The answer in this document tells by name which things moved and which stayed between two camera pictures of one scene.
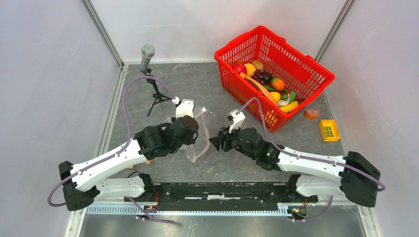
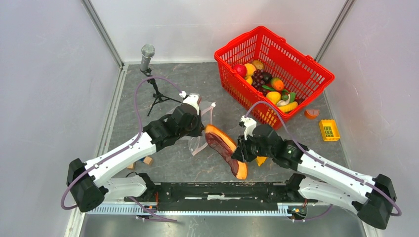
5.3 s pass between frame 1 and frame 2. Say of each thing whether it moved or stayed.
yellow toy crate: stayed
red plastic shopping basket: stayed
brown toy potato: stayed
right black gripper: moved
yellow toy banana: stayed
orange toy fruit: stayed
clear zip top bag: moved
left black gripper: moved
